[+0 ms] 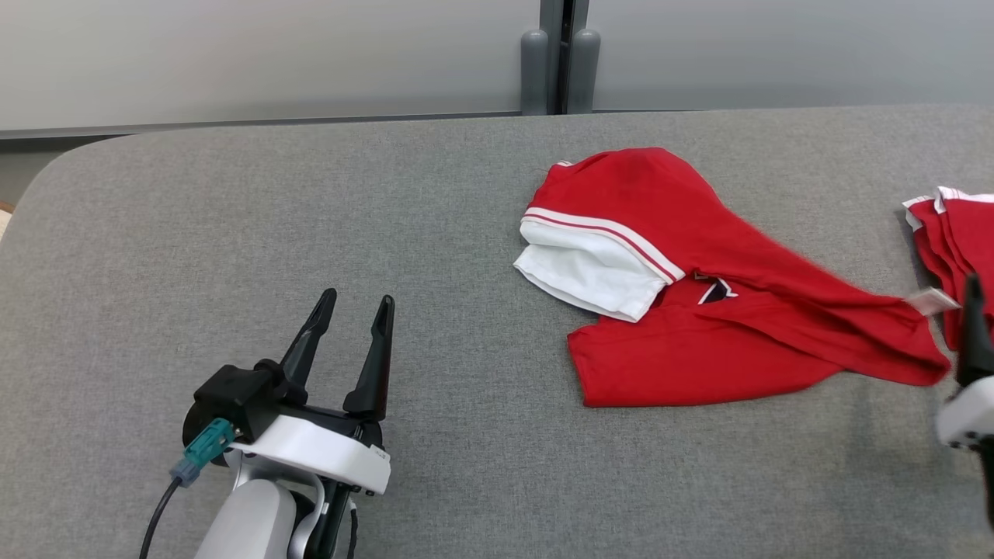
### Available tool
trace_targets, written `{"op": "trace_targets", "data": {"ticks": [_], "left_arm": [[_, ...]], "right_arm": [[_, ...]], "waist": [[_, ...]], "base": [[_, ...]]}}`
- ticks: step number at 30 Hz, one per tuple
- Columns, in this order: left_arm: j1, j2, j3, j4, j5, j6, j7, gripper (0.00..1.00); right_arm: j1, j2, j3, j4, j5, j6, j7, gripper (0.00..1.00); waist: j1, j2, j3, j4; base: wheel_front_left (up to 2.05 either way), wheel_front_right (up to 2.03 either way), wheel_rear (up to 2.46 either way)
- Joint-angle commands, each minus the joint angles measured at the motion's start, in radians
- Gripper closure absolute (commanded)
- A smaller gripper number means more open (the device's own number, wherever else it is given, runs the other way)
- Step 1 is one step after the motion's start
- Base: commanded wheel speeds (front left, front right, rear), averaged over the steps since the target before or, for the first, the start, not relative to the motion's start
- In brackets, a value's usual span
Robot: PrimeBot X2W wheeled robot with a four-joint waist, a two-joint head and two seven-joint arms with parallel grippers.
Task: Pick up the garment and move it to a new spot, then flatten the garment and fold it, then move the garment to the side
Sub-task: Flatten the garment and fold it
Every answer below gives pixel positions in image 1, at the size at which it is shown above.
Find black cable teal connector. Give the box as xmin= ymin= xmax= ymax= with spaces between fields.
xmin=138 ymin=418 xmax=236 ymax=559

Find red jersey white sleeves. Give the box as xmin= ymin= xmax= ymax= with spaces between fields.
xmin=513 ymin=148 xmax=962 ymax=408

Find grey fabric sofa cushion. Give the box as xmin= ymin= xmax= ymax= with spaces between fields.
xmin=0 ymin=103 xmax=994 ymax=559

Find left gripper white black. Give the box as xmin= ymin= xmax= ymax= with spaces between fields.
xmin=225 ymin=288 xmax=396 ymax=498

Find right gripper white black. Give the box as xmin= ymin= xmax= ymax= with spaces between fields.
xmin=936 ymin=273 xmax=994 ymax=451

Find red shorts white side stripe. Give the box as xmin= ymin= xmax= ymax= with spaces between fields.
xmin=902 ymin=186 xmax=994 ymax=352

